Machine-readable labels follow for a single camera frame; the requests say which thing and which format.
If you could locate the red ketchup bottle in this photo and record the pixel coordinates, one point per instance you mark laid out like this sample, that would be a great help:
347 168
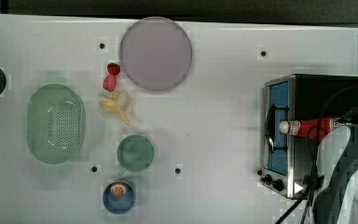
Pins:
311 128

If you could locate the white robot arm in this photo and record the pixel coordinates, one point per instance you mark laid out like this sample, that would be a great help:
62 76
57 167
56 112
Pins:
337 165

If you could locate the silver toaster oven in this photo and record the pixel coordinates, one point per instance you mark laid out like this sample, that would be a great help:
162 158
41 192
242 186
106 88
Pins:
286 157

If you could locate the green round bowl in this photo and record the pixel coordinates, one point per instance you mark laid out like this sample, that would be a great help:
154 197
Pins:
135 153

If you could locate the peeled toy banana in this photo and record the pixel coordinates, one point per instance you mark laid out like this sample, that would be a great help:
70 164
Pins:
118 103

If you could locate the round grey plate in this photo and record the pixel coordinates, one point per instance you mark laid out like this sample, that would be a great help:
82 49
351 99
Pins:
156 54

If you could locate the pink toy strawberry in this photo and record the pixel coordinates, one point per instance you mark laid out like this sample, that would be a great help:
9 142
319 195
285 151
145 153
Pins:
110 83

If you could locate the red toy strawberry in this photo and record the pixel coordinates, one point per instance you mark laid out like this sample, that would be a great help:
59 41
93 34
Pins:
113 69

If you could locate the orange toy fruit slice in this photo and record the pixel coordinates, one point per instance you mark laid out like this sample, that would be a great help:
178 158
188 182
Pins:
119 189

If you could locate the blue mug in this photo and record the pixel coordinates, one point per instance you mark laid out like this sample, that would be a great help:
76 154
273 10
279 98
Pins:
119 205

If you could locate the green perforated colander basket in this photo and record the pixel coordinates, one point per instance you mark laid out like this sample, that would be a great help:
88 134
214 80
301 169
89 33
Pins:
56 121

